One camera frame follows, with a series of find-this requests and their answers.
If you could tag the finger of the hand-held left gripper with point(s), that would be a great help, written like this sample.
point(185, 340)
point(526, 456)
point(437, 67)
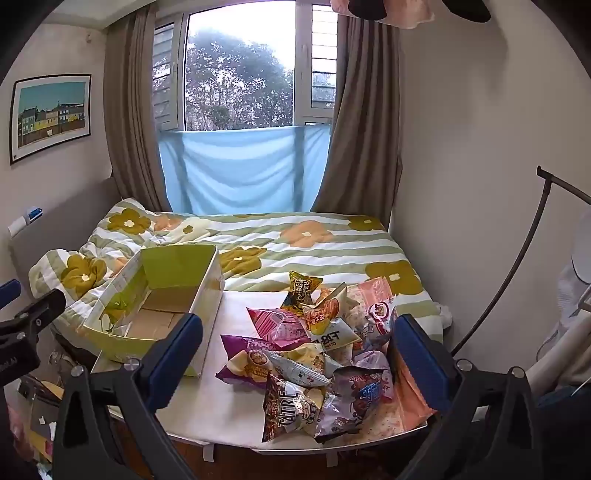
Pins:
point(39, 307)
point(8, 291)

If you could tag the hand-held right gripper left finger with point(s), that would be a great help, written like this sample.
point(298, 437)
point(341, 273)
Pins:
point(173, 348)

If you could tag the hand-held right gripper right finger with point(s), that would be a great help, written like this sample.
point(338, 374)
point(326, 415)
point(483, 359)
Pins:
point(420, 364)

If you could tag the red white snack packet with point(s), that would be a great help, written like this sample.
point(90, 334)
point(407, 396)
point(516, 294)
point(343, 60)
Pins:
point(378, 323)

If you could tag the blue purple snack packet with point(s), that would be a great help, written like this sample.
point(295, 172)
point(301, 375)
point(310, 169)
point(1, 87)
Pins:
point(360, 397)

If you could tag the green cardboard box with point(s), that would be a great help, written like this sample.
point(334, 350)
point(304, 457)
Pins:
point(175, 267)

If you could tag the white yellow snack packet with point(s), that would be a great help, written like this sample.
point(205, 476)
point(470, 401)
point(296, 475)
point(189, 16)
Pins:
point(334, 340)

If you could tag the silver grey snack packet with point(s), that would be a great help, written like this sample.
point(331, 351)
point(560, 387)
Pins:
point(300, 370)

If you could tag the brown red snack packet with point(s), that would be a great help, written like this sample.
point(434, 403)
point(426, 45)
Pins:
point(286, 408)

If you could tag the orange pink snack packet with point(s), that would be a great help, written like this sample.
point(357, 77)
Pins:
point(376, 288)

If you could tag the orange white snack packet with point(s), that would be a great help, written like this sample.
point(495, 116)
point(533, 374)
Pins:
point(323, 313)

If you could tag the gold black snack packet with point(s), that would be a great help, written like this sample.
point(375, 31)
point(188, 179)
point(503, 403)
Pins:
point(300, 288)

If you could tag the floral striped quilt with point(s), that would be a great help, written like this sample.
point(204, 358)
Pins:
point(300, 254)

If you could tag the white fabric bundle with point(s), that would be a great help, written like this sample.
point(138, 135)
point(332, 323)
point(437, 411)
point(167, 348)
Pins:
point(570, 304)

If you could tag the framed house picture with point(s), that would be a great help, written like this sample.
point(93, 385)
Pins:
point(51, 115)

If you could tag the light blue cloth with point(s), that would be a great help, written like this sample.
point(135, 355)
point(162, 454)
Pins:
point(240, 170)

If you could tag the brown curtain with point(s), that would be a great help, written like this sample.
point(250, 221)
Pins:
point(364, 115)
point(134, 115)

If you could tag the black curved rod stand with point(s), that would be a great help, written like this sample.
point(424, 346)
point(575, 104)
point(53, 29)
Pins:
point(548, 177)

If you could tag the pink hanging garment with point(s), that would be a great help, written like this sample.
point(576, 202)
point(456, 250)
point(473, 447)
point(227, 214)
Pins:
point(415, 16)

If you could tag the black hanging garment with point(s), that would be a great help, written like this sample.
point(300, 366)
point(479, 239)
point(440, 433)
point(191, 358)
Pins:
point(466, 10)

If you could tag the white wall socket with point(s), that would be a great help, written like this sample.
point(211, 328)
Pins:
point(16, 227)

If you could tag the blue wall-mounted object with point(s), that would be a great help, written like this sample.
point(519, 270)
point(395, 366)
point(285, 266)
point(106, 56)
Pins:
point(34, 215)

